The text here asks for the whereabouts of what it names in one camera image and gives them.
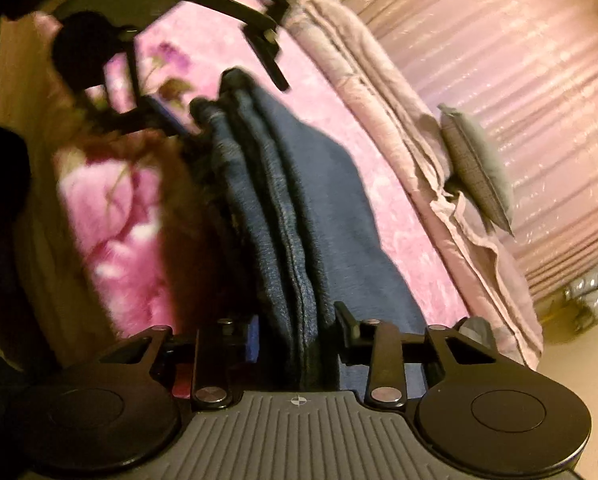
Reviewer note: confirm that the small grey cushion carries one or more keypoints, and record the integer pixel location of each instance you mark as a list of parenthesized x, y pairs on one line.
[(479, 170)]

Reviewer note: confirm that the pale pink quilt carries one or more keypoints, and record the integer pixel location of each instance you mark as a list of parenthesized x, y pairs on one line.
[(379, 90)]

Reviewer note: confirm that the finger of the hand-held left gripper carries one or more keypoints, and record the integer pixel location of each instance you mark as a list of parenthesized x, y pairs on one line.
[(166, 115), (269, 55)]

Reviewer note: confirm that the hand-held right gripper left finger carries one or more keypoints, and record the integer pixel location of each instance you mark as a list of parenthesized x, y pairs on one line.
[(251, 340)]

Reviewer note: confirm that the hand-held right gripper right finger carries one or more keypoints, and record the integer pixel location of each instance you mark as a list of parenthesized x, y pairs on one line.
[(344, 330)]

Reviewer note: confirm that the shiny silver object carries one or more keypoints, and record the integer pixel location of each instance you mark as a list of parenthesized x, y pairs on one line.
[(591, 292)]

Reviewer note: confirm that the blue denim jeans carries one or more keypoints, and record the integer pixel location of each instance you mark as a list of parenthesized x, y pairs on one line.
[(289, 185)]

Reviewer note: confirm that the pink floral blanket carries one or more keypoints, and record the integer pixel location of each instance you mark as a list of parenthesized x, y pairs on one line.
[(404, 200)]

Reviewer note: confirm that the pink curtain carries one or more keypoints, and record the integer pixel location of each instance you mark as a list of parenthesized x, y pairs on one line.
[(529, 85)]

